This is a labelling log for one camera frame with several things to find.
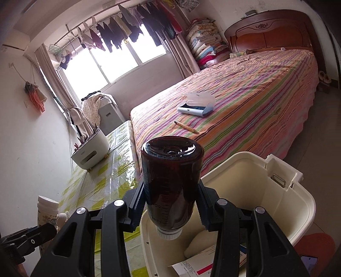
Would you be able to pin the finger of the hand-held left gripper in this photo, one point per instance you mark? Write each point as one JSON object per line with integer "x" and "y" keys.
{"x": 29, "y": 239}

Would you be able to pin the white air conditioner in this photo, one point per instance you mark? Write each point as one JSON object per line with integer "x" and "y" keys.
{"x": 13, "y": 44}

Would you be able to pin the blue and white carton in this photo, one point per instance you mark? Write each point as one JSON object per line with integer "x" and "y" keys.
{"x": 243, "y": 255}

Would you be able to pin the stack of folded quilts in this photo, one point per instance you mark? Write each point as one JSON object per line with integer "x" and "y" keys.
{"x": 205, "y": 42}

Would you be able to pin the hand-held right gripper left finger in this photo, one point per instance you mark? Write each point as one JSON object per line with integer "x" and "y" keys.
{"x": 134, "y": 213}

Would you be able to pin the small white figurine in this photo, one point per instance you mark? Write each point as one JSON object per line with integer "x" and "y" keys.
{"x": 62, "y": 219}

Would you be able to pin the white desktop organizer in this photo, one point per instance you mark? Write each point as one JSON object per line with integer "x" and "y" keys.
{"x": 93, "y": 151}

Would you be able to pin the white tote bag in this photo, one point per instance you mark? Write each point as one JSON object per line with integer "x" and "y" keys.
{"x": 77, "y": 119}

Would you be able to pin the white and blue case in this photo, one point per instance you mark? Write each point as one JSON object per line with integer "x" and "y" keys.
{"x": 191, "y": 110}

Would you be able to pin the white floral jar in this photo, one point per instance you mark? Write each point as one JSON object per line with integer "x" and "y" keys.
{"x": 46, "y": 213}

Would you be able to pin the pair of beige slippers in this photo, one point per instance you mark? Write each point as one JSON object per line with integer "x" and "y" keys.
{"x": 324, "y": 76}

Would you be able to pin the white wall switch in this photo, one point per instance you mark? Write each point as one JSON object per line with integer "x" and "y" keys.
{"x": 26, "y": 103}

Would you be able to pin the wooden pencil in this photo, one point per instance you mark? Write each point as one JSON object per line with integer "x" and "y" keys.
{"x": 186, "y": 127}

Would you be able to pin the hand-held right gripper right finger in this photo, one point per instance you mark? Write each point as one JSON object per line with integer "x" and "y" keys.
{"x": 203, "y": 213}

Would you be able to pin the brown glass bottle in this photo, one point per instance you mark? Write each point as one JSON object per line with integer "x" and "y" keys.
{"x": 170, "y": 186}

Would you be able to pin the row of hanging clothes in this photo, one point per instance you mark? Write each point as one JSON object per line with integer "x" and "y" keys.
{"x": 149, "y": 21}

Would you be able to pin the yellow checkered plastic tablecloth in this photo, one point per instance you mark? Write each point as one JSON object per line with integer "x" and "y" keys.
{"x": 112, "y": 165}

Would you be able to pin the beige curtain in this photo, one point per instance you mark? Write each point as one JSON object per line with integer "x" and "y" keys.
{"x": 183, "y": 61}
{"x": 53, "y": 80}

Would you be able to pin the metal clothes rail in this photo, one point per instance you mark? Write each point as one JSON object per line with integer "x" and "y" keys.
{"x": 88, "y": 22}

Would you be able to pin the white dotted cloth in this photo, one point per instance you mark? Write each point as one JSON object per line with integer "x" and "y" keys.
{"x": 90, "y": 109}

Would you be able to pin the orange stool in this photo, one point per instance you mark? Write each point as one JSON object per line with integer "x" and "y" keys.
{"x": 317, "y": 245}

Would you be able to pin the white red-striped carton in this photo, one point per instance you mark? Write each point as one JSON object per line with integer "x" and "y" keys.
{"x": 194, "y": 266}

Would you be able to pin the small patterned pillow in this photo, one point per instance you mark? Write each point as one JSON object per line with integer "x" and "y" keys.
{"x": 239, "y": 54}

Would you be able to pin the bunch of pens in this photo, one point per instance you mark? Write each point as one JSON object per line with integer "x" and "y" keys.
{"x": 80, "y": 141}

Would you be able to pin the window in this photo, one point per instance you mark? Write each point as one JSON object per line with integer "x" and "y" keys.
{"x": 106, "y": 66}

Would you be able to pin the smartphone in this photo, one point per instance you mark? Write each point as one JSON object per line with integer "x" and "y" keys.
{"x": 309, "y": 263}

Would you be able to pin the cream plastic bin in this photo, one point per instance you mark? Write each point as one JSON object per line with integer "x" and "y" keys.
{"x": 239, "y": 181}

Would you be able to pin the wooden headboard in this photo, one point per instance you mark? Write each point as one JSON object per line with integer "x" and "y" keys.
{"x": 271, "y": 34}

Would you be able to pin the bed with striped sheet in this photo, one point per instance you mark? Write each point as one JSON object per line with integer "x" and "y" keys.
{"x": 239, "y": 106}

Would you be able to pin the orange hanging bags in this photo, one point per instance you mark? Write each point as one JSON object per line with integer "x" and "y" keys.
{"x": 37, "y": 97}

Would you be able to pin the grey object on headboard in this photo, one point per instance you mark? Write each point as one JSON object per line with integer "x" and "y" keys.
{"x": 250, "y": 12}

